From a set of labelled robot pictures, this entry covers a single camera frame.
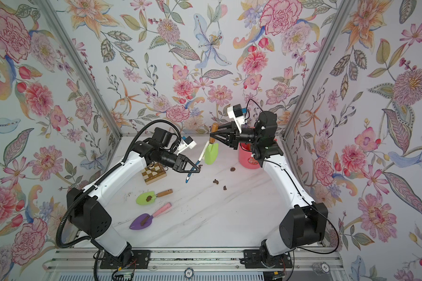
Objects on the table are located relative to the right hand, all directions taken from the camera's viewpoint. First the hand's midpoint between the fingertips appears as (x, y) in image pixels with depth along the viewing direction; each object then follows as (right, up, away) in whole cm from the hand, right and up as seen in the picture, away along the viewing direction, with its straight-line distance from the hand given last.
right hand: (211, 132), depth 65 cm
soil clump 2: (+13, -17, +39) cm, 44 cm away
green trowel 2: (-33, -32, +27) cm, 53 cm away
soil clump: (+7, -27, +31) cm, 41 cm away
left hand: (-5, -15, +3) cm, 16 cm away
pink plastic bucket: (+19, -11, +32) cm, 39 cm away
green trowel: (0, -8, +5) cm, 9 cm away
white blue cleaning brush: (-4, -9, +4) cm, 11 cm away
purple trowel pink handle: (-32, -40, +19) cm, 55 cm away
